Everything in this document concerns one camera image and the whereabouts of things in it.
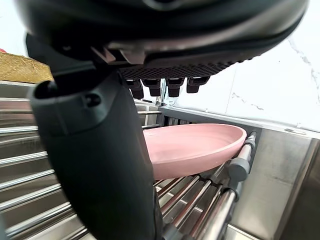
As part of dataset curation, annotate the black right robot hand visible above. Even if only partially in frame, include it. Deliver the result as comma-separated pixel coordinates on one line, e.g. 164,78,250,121
14,0,311,240

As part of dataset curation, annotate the stainless steel sink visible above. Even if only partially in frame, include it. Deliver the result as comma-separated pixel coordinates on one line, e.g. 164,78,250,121
0,80,320,240

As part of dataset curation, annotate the steel roll-up drying rack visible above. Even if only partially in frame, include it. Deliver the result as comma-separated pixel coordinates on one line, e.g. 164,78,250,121
0,97,258,240

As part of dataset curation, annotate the chrome faucet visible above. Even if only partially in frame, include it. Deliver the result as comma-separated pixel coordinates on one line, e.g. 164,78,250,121
154,77,181,108

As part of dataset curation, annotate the pink plate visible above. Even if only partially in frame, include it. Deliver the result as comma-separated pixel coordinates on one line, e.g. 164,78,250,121
142,123,248,181

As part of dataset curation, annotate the yellow sponge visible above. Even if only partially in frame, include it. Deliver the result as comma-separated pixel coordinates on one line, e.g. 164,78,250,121
0,49,55,83

